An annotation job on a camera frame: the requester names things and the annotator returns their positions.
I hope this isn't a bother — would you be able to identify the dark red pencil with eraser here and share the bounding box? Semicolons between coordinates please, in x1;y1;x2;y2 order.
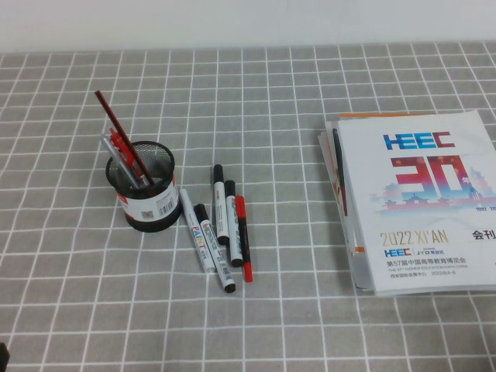
94;89;157;186

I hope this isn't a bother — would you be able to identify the white paint marker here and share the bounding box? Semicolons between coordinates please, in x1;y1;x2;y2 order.
177;188;217;274

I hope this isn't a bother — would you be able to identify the white booklet with orange tab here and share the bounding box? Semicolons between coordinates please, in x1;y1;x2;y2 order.
317;119;377;292

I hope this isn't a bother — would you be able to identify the booklet with dark spine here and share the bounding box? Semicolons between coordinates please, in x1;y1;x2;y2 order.
331;128;350;219

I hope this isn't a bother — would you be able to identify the black mesh pen holder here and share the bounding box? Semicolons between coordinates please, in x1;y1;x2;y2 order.
105;140;182;233

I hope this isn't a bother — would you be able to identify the red and black pen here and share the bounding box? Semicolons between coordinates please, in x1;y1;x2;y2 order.
233;194;254;284

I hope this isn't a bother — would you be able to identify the red ballpoint pen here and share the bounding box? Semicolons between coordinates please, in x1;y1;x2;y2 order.
108;128;147;184

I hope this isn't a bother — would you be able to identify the orange-edged booklet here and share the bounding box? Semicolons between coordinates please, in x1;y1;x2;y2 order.
339;112;431;119

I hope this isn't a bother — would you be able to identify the silver ballpoint pen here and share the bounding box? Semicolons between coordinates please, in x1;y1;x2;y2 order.
100;133;141;190

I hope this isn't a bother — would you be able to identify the white marker with black cap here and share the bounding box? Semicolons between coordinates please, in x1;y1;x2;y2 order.
224;179;245;269
212;164;231;246
193;203;238;294

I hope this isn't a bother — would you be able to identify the white HEEC booklet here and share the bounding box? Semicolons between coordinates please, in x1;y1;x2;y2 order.
335;109;496;298

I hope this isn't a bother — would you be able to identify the grey checked tablecloth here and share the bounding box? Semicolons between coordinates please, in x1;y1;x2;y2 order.
0;40;496;372

